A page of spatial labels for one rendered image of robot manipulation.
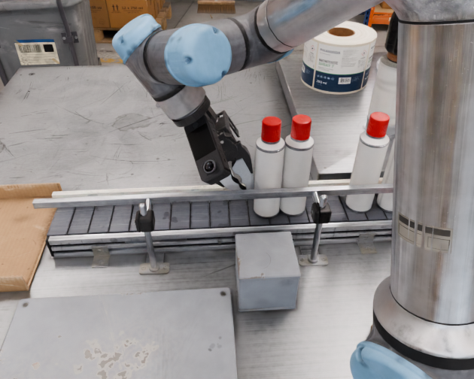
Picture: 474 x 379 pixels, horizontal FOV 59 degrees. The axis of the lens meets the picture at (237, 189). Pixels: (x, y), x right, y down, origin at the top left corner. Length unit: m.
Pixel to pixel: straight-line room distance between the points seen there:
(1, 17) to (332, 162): 2.12
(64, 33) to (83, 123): 1.44
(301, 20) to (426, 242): 0.32
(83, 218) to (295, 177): 0.42
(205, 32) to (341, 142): 0.60
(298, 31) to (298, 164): 0.26
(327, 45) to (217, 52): 0.70
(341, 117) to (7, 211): 0.83
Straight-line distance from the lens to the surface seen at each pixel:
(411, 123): 0.32
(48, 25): 2.68
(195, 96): 0.68
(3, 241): 0.96
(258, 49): 0.63
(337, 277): 0.81
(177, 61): 0.55
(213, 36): 0.56
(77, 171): 1.09
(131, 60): 0.66
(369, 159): 0.79
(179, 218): 0.83
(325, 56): 1.25
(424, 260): 0.37
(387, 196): 0.87
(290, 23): 0.57
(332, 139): 1.07
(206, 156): 0.68
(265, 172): 0.75
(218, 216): 0.83
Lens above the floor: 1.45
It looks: 40 degrees down
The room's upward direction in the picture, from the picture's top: straight up
